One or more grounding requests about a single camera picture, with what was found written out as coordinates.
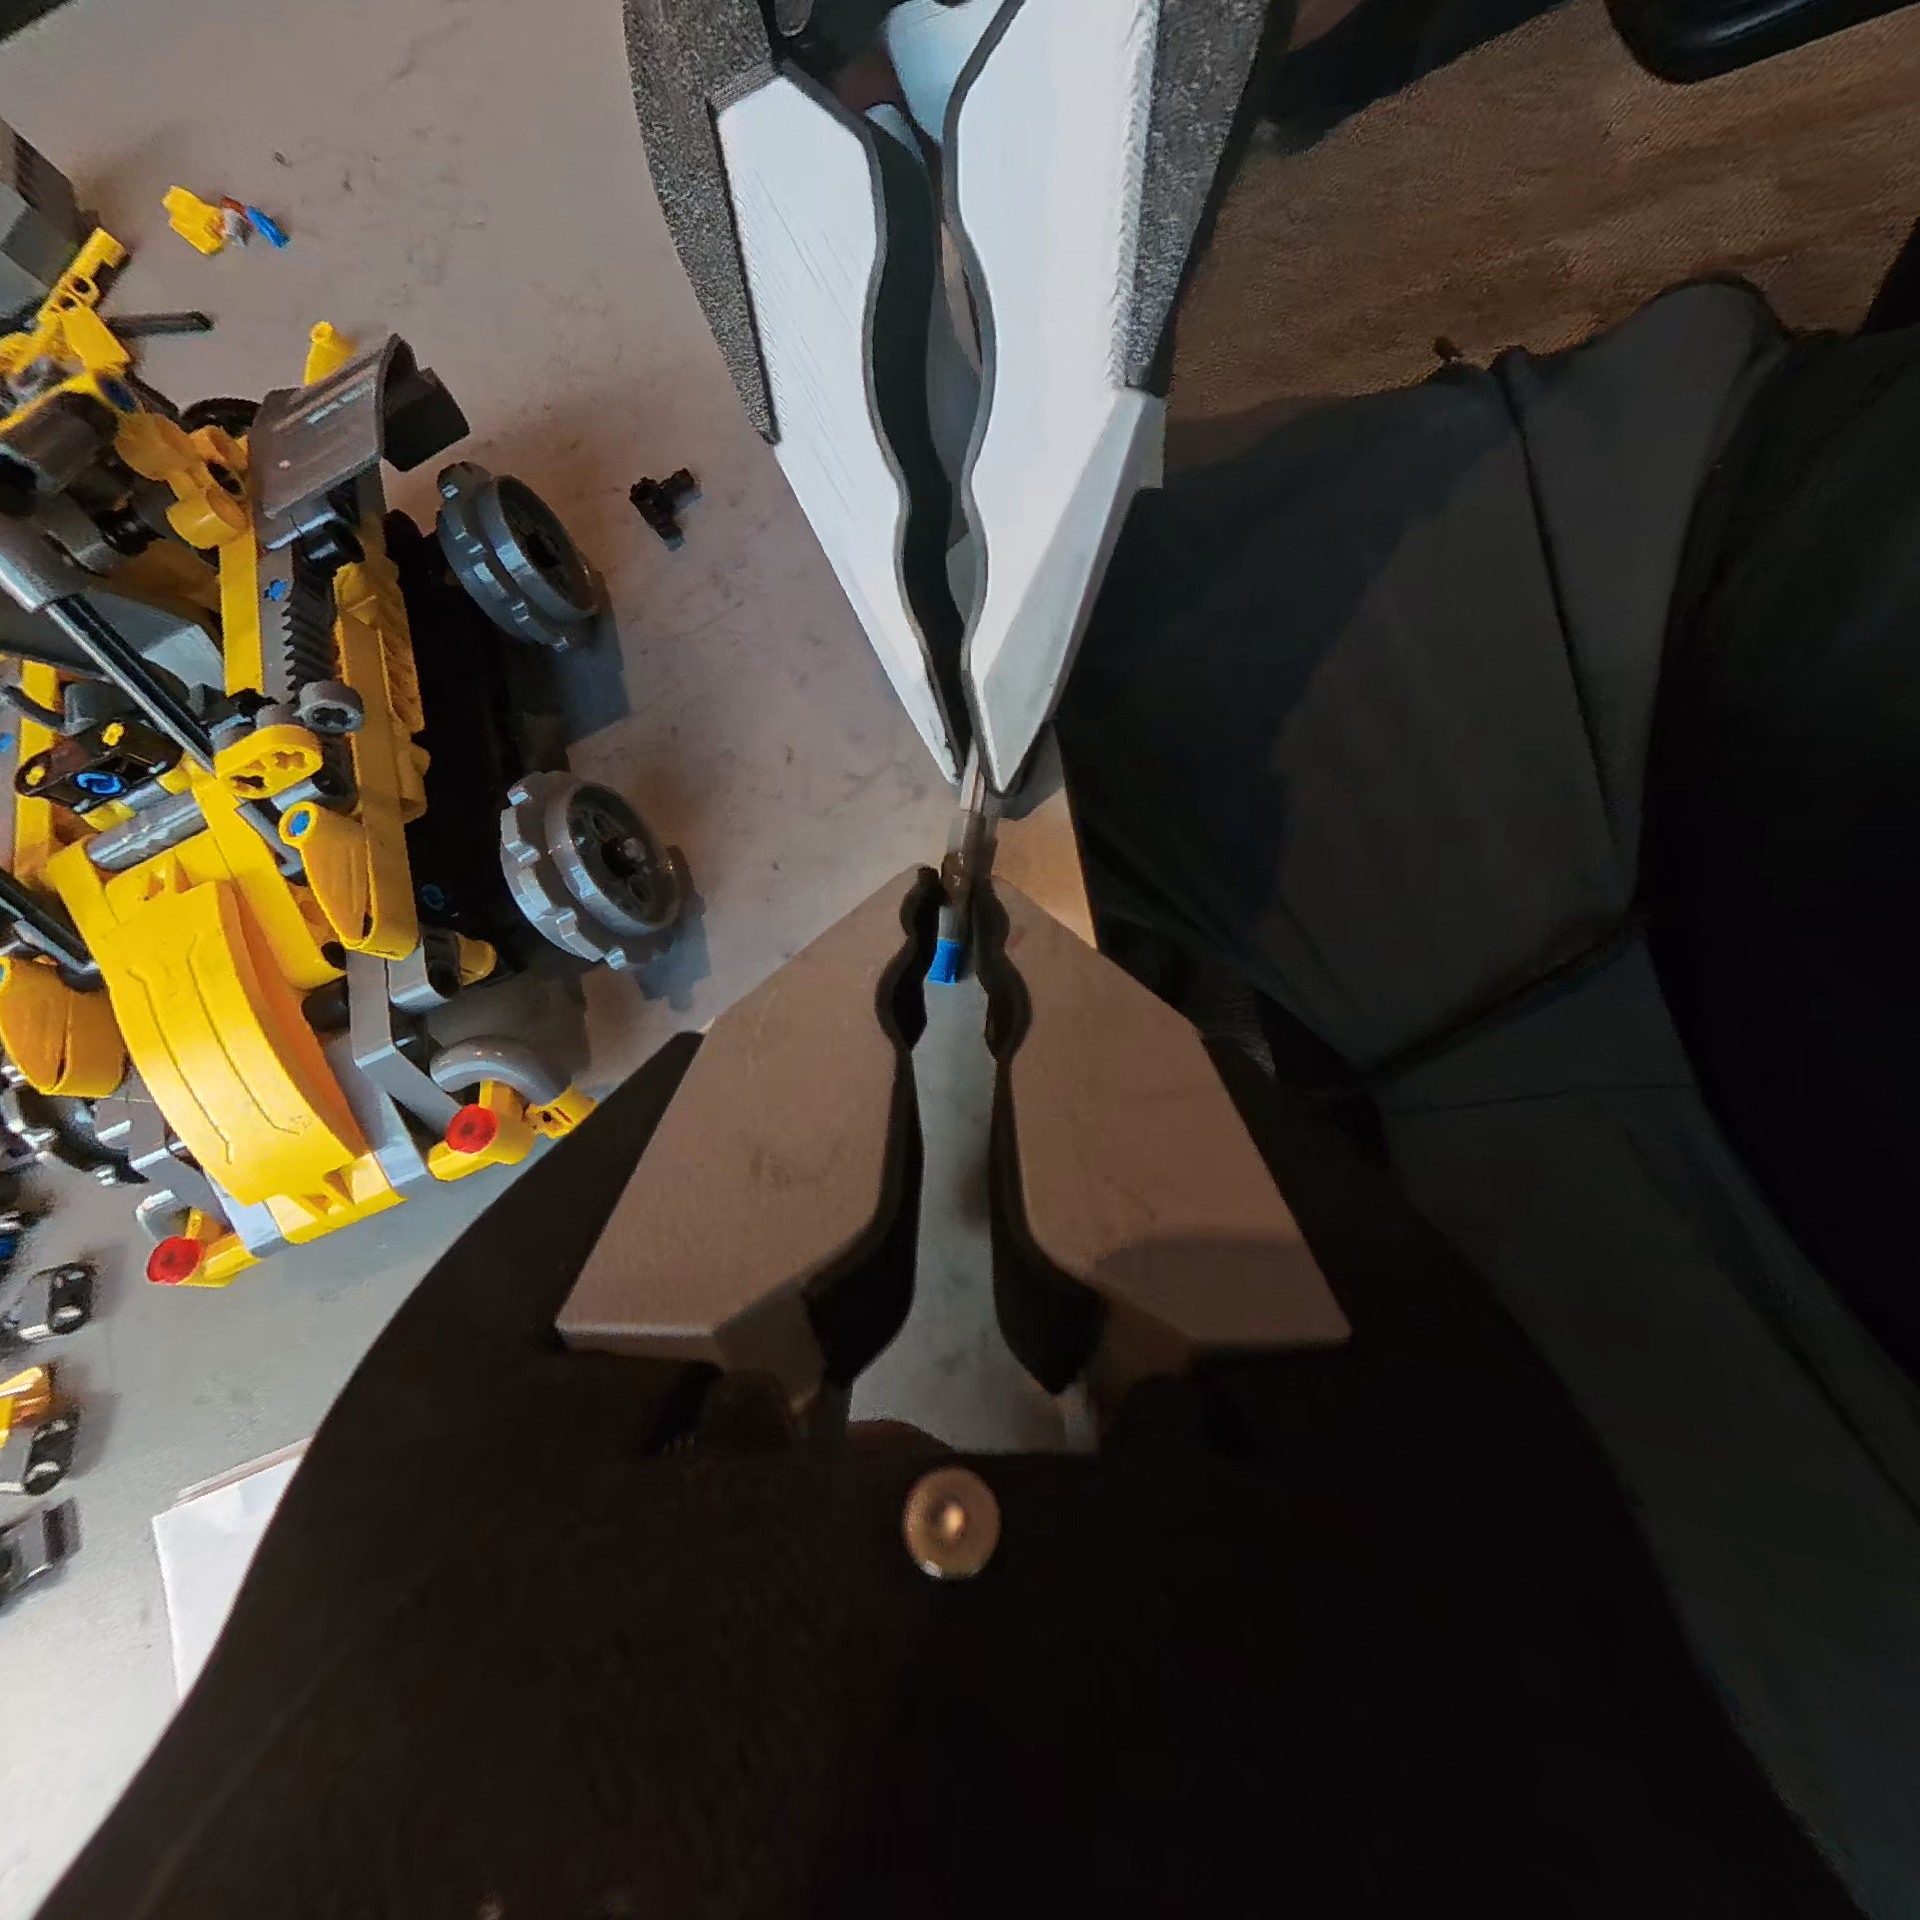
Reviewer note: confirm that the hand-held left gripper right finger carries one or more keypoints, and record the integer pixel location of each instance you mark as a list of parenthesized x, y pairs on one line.
[(1170, 1187)]

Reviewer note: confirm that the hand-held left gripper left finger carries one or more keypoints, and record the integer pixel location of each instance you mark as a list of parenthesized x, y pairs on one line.
[(750, 1187)]

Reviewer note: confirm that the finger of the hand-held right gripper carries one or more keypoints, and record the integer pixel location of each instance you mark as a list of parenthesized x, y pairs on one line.
[(826, 332), (1065, 332)]

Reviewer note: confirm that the small black toy pin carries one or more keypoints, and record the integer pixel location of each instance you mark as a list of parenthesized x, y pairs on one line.
[(662, 501)]

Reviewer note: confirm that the small grey toy connector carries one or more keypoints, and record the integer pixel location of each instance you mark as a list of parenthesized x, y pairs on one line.
[(966, 817)]

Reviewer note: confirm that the toy brick instruction booklet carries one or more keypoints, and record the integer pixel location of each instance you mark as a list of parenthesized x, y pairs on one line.
[(227, 1545)]

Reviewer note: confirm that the grey desk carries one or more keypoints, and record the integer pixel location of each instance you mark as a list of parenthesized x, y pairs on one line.
[(750, 601)]

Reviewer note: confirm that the person's black clothing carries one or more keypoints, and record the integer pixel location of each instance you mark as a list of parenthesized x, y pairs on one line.
[(1500, 902)]

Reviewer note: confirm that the small yellow toy panel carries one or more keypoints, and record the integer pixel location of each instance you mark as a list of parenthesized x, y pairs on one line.
[(198, 217)]

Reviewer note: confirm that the yellow toy brick vehicle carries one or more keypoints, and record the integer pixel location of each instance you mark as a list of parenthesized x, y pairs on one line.
[(241, 991)]

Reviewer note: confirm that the grey toy battery hub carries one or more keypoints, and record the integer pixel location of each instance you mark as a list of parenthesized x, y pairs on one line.
[(30, 211)]

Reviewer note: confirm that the pile of loose toy bricks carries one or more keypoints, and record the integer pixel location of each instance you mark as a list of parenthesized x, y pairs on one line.
[(37, 1412)]

